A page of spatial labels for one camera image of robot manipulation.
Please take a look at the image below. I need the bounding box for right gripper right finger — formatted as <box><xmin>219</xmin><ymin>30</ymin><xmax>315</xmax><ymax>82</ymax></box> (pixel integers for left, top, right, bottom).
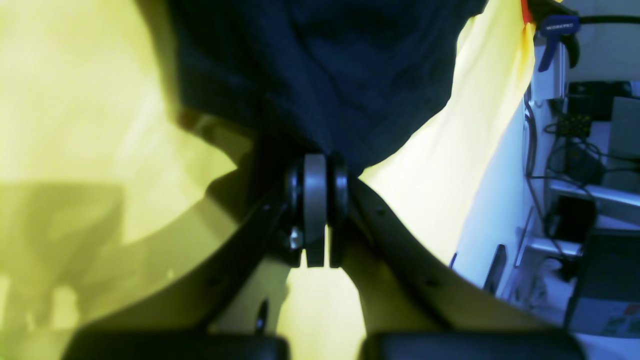
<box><xmin>327</xmin><ymin>156</ymin><xmax>586</xmax><ymax>360</ymax></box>

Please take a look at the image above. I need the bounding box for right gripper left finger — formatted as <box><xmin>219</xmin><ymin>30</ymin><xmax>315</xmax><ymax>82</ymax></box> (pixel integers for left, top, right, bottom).
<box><xmin>62</xmin><ymin>153</ymin><xmax>329</xmax><ymax>360</ymax></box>

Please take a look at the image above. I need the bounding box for black T-shirt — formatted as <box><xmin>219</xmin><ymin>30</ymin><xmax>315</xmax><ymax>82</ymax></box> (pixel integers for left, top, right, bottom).
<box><xmin>167</xmin><ymin>0</ymin><xmax>487</xmax><ymax>173</ymax></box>

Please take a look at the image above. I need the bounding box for yellow table cloth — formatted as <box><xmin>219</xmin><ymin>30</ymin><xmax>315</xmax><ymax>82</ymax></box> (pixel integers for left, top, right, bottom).
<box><xmin>1</xmin><ymin>0</ymin><xmax>535</xmax><ymax>360</ymax></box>

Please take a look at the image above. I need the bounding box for blue spring clamp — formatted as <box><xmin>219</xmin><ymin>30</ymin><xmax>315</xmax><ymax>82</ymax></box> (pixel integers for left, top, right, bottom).
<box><xmin>537</xmin><ymin>14</ymin><xmax>581</xmax><ymax>73</ymax></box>

